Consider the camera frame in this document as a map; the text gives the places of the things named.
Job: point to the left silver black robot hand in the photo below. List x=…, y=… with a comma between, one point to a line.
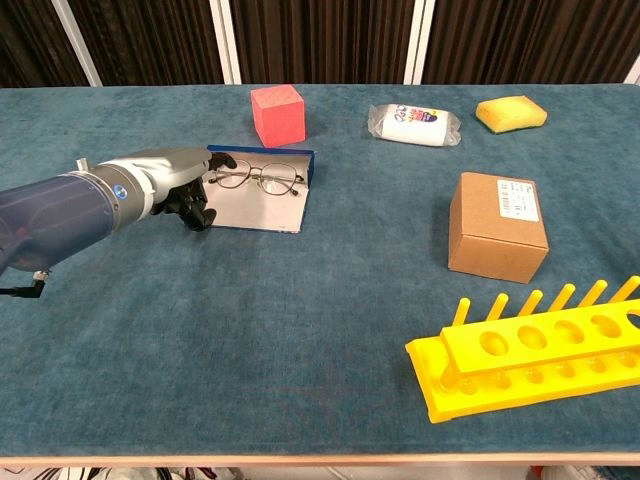
x=165, y=170

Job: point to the blue glasses case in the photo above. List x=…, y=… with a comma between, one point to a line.
x=260, y=212

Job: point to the left blue grey robot arm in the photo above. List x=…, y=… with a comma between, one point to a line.
x=55, y=210

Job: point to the yellow plastic test tube rack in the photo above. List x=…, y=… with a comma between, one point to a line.
x=525, y=395

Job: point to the metal frame eyeglasses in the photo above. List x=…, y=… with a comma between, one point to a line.
x=275, y=183

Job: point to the brown cardboard box with label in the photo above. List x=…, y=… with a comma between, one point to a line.
x=490, y=240

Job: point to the red foam cube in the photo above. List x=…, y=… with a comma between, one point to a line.
x=277, y=117

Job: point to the yellow sponge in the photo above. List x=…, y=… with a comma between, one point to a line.
x=510, y=114

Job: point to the teal felt table cover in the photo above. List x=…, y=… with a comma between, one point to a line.
x=250, y=350

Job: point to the white partition frame post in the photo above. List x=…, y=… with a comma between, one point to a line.
x=75, y=40
x=419, y=45
x=634, y=76
x=225, y=45

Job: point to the white packet in clear wrap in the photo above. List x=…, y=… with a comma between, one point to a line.
x=415, y=129

